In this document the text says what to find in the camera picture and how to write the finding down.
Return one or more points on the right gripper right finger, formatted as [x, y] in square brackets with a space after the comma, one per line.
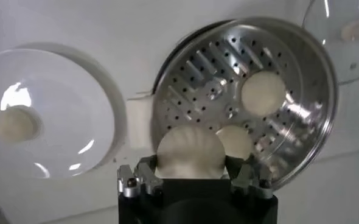
[249, 179]

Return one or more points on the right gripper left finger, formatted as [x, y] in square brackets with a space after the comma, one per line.
[146, 179]

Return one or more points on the white steamed baozi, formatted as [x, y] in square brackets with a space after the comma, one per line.
[190, 152]
[13, 124]
[235, 143]
[263, 92]

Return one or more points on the perforated steel steamer basket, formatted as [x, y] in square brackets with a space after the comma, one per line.
[307, 76]

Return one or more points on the large white round plate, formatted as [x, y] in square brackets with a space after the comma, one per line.
[70, 106]

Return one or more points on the round glass pot lid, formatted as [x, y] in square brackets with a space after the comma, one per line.
[343, 48]

